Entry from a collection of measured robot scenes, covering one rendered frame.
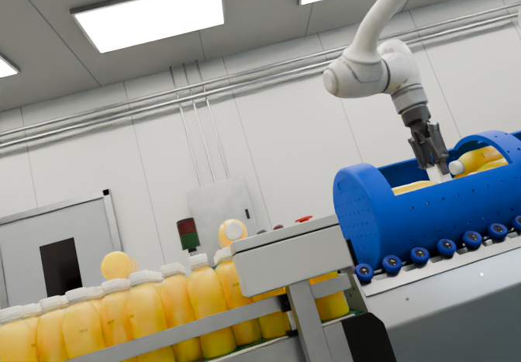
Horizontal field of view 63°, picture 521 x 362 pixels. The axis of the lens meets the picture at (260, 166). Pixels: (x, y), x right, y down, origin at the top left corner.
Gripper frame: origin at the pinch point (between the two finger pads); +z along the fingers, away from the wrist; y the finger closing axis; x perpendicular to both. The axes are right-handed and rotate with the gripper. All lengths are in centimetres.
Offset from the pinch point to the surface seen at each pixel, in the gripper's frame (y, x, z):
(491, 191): -8.5, -6.6, 7.3
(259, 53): 328, -56, -220
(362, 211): -2.1, 25.2, 3.0
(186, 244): 39, 70, -4
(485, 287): -8.3, 4.8, 28.3
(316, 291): -15, 46, 17
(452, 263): -6.1, 9.3, 21.0
